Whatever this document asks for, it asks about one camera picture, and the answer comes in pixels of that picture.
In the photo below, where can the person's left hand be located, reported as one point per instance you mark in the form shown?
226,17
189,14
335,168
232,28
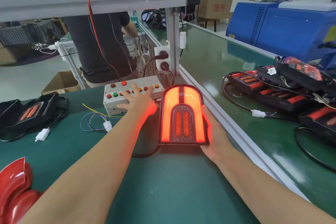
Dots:
139,103

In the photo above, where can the person's right hand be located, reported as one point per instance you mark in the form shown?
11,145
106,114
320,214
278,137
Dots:
218,142

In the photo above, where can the pile of black lamp housings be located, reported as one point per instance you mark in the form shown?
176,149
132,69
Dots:
26,111

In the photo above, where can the person's right forearm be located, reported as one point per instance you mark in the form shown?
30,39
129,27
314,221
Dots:
273,200

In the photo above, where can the person's left forearm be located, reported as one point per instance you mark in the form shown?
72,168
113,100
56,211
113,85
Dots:
84,179

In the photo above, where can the beige test button box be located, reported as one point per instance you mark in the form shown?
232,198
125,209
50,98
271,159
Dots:
113,103

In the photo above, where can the white power strip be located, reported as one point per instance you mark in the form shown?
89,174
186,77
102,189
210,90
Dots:
159,53

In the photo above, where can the low open cardboard carton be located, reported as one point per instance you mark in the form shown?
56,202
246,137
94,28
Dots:
60,82

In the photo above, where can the white metal stand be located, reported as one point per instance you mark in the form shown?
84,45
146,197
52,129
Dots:
65,53

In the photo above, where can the blue plastic crate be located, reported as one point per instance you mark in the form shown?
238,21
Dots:
278,29

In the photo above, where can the black mesh basket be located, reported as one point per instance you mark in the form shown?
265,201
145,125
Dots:
26,32

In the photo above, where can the large cardboard box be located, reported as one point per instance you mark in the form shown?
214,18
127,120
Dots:
8,56

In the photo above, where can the pile of red lens covers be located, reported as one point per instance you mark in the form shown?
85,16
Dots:
15,195

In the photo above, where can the white switch box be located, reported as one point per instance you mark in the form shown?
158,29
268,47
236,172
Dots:
182,40

